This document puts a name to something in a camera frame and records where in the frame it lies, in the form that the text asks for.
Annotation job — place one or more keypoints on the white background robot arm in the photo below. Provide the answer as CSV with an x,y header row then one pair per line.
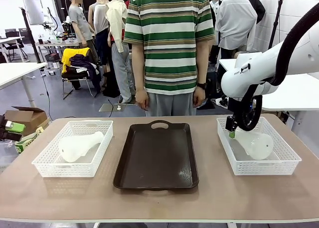
x,y
51,19

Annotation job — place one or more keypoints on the black office chair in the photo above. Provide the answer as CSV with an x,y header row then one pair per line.
x,y
13,45

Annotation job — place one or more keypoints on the grey floor plate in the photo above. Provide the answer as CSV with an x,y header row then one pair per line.
x,y
108,107

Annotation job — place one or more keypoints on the grey trousers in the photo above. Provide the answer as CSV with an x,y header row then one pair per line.
x,y
172,104

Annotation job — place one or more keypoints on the metal frame chair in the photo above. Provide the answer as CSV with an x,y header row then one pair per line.
x,y
74,79

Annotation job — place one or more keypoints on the white side table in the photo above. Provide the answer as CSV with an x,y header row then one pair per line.
x,y
17,72

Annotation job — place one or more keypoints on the green striped shirt torso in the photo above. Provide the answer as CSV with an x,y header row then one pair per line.
x,y
169,38

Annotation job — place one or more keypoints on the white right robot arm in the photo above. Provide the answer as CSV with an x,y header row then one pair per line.
x,y
249,71

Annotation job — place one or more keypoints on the dark purple clothes pile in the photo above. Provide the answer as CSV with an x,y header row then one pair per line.
x,y
86,66

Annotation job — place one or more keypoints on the person's right hand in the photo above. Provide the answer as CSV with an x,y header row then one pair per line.
x,y
141,99

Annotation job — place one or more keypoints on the white perforated plastic basket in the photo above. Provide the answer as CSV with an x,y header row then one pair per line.
x,y
49,172
261,168

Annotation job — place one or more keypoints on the black wristwatch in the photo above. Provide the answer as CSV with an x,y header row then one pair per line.
x,y
202,85

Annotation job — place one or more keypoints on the person's right forearm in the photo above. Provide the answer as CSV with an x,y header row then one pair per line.
x,y
138,76

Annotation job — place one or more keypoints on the translucent white conical flask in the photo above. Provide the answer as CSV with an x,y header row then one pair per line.
x,y
256,146
72,149

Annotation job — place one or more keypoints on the mannequin in cream shirt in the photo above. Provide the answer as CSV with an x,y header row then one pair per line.
x,y
118,38

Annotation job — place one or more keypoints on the small green box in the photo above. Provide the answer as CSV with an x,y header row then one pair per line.
x,y
15,127

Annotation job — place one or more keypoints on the white softbox light panel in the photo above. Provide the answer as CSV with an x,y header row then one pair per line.
x,y
33,11

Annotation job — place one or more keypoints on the mannequin in white shirt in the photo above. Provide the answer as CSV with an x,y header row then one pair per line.
x,y
236,21

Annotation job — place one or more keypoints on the mannequin in white tank top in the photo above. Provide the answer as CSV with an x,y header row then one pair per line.
x,y
101,21

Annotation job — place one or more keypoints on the dark brown serving tray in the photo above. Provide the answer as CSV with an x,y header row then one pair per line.
x,y
154,158

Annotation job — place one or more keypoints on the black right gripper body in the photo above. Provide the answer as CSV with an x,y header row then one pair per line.
x,y
236,106

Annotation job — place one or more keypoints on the person's left hand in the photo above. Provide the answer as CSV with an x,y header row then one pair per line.
x,y
199,98

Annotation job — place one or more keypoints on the black hanging garment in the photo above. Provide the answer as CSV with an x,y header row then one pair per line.
x,y
256,6

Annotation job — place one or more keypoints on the yellow cloth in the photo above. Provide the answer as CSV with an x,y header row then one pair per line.
x,y
66,57

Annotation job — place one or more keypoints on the green and white carton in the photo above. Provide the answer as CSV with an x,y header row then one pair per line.
x,y
27,142

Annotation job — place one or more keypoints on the open brown cardboard box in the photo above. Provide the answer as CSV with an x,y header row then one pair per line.
x,y
27,117

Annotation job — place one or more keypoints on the black light stand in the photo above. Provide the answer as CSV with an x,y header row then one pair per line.
x,y
31,38

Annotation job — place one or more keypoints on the person's left forearm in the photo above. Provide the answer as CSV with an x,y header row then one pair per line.
x,y
203,72

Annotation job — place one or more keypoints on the black tripod stand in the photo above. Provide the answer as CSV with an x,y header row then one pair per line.
x,y
276,24

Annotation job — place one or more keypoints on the mannequin in grey t-shirt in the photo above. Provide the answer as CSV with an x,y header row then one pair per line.
x,y
79,24

